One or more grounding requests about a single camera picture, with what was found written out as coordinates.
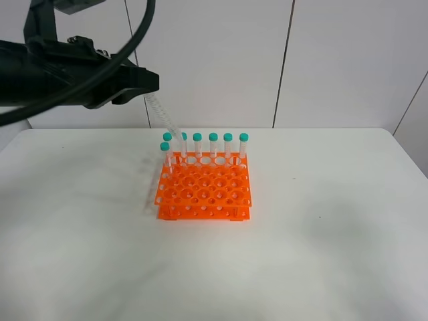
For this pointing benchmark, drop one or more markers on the row tube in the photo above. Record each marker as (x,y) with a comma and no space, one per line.
(213,139)
(227,137)
(168,137)
(183,144)
(243,139)
(197,139)

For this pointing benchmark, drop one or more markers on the orange test tube rack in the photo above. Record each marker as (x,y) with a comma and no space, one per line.
(204,188)

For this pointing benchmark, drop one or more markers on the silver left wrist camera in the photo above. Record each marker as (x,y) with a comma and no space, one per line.
(40,23)

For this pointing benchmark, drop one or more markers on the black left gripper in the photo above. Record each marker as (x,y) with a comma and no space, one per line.
(61,65)

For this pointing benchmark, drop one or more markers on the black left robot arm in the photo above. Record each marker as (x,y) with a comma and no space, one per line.
(32,72)

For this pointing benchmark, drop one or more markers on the teal-capped test tube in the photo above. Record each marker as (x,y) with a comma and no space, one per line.
(168,161)
(164,117)

